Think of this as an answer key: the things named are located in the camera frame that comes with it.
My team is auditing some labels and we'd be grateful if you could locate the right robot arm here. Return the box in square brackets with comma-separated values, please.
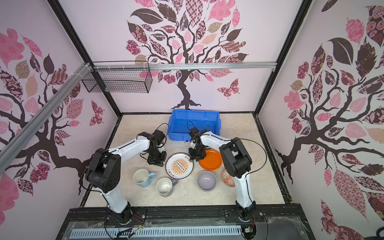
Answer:
[189, 128, 256, 215]

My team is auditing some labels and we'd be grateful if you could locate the light blue mug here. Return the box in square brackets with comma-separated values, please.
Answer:
[133, 169, 157, 188]

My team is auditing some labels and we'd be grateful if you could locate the aluminium rail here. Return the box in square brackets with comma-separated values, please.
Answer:
[1, 63, 92, 173]
[93, 62, 277, 71]

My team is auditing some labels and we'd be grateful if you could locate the aluminium rail left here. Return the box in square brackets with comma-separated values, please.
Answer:
[1, 63, 92, 173]

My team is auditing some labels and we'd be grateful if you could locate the black wire basket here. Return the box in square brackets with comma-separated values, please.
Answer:
[82, 60, 153, 94]

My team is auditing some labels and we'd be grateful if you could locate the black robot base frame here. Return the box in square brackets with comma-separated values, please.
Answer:
[57, 204, 315, 240]

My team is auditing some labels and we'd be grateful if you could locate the blue plastic bin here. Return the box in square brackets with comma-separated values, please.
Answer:
[168, 110, 221, 142]

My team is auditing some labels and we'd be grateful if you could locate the white plate orange sunburst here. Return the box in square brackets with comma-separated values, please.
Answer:
[165, 153, 194, 180]

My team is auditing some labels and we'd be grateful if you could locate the white vented cable duct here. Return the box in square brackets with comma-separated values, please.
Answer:
[68, 226, 243, 240]

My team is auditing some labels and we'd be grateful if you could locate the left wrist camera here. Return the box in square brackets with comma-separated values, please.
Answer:
[153, 130, 166, 146]

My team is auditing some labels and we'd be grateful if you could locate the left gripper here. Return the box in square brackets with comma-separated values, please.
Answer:
[146, 146, 167, 167]

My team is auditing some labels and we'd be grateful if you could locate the aluminium rail back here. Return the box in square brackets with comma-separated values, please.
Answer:
[93, 62, 277, 71]

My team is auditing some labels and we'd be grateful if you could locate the purple mug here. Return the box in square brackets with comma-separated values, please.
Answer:
[156, 178, 179, 198]

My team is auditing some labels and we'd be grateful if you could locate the red patterned bowl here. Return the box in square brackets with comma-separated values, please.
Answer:
[221, 169, 236, 188]

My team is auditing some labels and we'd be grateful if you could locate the lavender bowl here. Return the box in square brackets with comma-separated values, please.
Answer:
[197, 171, 218, 192]

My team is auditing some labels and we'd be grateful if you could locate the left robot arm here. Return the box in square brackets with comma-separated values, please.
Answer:
[85, 130, 167, 214]

